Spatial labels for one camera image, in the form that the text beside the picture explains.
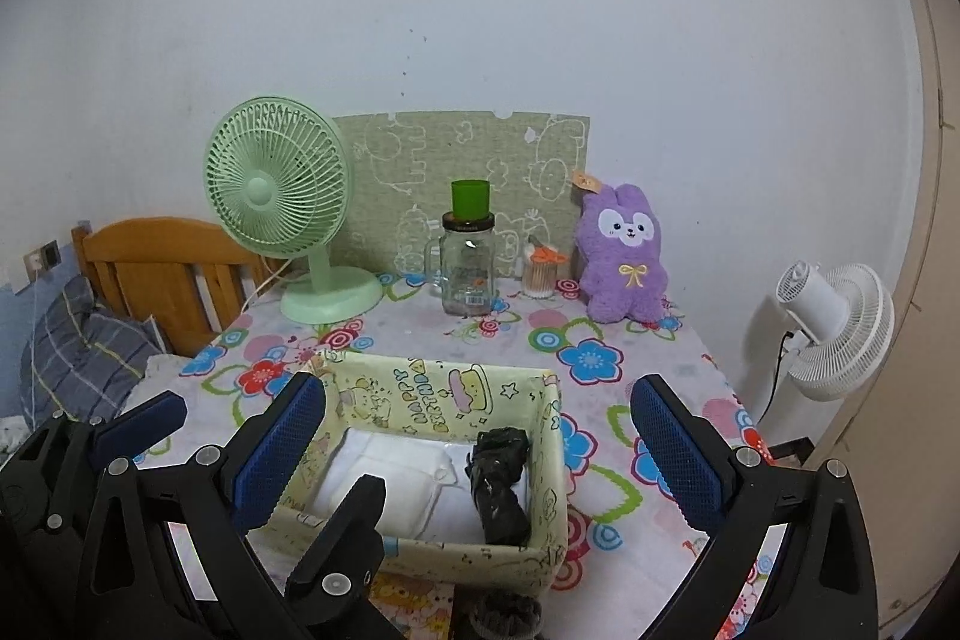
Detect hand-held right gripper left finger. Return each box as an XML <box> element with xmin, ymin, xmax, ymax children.
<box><xmin>79</xmin><ymin>374</ymin><xmax>327</xmax><ymax>640</ymax></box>

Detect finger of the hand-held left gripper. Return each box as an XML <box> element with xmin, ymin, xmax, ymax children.
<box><xmin>90</xmin><ymin>391</ymin><xmax>188</xmax><ymax>461</ymax></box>
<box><xmin>283</xmin><ymin>473</ymin><xmax>387</xmax><ymax>615</ymax></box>

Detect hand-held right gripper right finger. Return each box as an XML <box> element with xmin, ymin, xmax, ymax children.
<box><xmin>630</xmin><ymin>374</ymin><xmax>878</xmax><ymax>640</ymax></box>

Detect yellow cartoon fabric storage box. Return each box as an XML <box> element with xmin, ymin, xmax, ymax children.
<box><xmin>247</xmin><ymin>351</ymin><xmax>575</xmax><ymax>600</ymax></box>

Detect white floral bedsheet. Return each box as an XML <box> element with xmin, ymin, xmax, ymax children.
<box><xmin>142</xmin><ymin>351</ymin><xmax>188</xmax><ymax>386</ymax></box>

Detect white folded cloth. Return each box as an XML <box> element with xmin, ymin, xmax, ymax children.
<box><xmin>307</xmin><ymin>428</ymin><xmax>460</xmax><ymax>536</ymax></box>

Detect grey plaid pillow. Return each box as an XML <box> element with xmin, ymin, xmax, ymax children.
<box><xmin>19</xmin><ymin>276</ymin><xmax>177</xmax><ymax>431</ymax></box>

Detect yellow cartoon packet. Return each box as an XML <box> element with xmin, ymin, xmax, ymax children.
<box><xmin>367</xmin><ymin>572</ymin><xmax>458</xmax><ymax>640</ymax></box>

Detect black rolled cloth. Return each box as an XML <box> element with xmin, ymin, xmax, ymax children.
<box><xmin>465</xmin><ymin>428</ymin><xmax>532</xmax><ymax>547</ymax></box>

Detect wooden bed headboard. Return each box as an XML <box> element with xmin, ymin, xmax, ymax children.
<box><xmin>71</xmin><ymin>216</ymin><xmax>290</xmax><ymax>360</ymax></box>

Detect purple plush bunny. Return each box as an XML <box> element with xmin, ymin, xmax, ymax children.
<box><xmin>574</xmin><ymin>182</ymin><xmax>668</xmax><ymax>322</ymax></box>

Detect white standing fan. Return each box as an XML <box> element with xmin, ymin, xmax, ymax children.
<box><xmin>775</xmin><ymin>261</ymin><xmax>896</xmax><ymax>402</ymax></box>

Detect small toothpick jar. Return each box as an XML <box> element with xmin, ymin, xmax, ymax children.
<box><xmin>523</xmin><ymin>239</ymin><xmax>562</xmax><ymax>300</ymax></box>

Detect green desk fan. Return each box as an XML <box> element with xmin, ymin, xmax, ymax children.
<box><xmin>204</xmin><ymin>96</ymin><xmax>385</xmax><ymax>324</ymax></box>

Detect glass jar mug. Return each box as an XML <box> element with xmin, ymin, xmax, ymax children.
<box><xmin>424</xmin><ymin>211</ymin><xmax>497</xmax><ymax>317</ymax></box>

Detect green plastic cup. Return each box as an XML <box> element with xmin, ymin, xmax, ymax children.
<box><xmin>451</xmin><ymin>179</ymin><xmax>490</xmax><ymax>220</ymax></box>

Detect beige door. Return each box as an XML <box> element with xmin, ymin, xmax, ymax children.
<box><xmin>814</xmin><ymin>0</ymin><xmax>960</xmax><ymax>633</ymax></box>

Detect green cartoon printed board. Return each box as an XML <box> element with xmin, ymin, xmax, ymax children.
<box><xmin>330</xmin><ymin>111</ymin><xmax>591</xmax><ymax>281</ymax></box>

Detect black fan power cable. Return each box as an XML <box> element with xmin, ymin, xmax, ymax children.
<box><xmin>756</xmin><ymin>329</ymin><xmax>796</xmax><ymax>423</ymax></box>

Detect white charging cable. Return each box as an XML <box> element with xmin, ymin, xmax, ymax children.
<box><xmin>15</xmin><ymin>269</ymin><xmax>46</xmax><ymax>423</ymax></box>

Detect white desk fan cable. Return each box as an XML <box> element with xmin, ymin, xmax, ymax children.
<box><xmin>240</xmin><ymin>257</ymin><xmax>290</xmax><ymax>315</ymax></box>

